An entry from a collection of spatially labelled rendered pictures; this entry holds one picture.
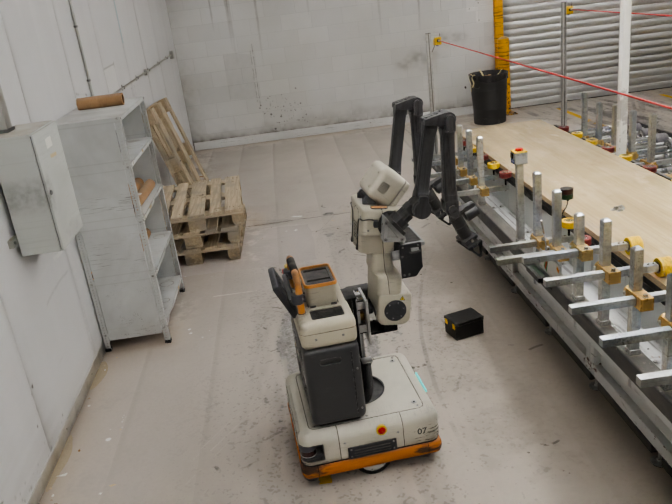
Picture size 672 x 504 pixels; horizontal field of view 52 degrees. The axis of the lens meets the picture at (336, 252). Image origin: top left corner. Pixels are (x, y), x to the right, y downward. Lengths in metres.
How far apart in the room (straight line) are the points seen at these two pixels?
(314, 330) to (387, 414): 0.58
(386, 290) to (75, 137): 2.27
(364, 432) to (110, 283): 2.23
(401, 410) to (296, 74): 8.00
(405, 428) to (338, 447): 0.32
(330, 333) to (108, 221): 2.08
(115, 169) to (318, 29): 6.61
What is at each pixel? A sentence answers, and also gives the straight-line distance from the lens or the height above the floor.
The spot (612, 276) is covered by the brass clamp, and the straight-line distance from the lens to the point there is 2.95.
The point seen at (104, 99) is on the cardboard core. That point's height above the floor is 1.60.
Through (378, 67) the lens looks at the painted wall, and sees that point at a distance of 10.87.
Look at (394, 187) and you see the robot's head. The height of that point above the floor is 1.31.
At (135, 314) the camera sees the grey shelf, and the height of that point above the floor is 0.25.
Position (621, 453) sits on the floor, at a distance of 3.57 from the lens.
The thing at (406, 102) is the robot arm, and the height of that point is 1.61.
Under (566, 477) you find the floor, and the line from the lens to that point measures 3.40.
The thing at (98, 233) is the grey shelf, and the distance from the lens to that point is 4.69.
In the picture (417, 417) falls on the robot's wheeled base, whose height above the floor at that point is 0.26.
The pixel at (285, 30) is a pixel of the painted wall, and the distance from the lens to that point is 10.70.
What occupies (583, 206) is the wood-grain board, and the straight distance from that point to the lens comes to 3.92.
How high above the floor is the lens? 2.16
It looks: 21 degrees down
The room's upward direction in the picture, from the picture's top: 7 degrees counter-clockwise
